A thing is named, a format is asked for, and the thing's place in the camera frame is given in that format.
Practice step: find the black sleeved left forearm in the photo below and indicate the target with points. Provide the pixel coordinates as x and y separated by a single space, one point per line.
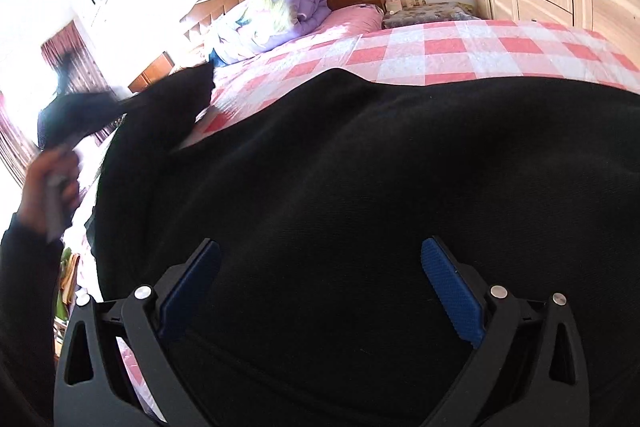
30 270

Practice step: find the pink pillow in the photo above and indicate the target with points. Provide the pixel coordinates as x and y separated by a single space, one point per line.
354 20

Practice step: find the black pants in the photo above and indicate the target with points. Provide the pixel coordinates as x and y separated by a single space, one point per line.
380 231

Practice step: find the person's left hand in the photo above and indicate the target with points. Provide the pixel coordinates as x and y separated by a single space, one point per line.
52 178

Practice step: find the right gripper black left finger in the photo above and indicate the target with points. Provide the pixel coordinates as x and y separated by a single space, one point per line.
92 387

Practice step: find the purple folded quilt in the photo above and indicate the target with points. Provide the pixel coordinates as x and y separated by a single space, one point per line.
257 26

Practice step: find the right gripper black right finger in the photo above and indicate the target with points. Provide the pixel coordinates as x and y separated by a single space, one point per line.
527 367

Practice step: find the pink checkered bed sheet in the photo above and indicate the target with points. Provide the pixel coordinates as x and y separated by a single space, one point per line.
425 51

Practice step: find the brown wooden nightstand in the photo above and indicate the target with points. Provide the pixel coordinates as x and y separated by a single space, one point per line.
158 69

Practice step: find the dark red curtain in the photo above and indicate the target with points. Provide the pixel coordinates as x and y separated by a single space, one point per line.
71 69

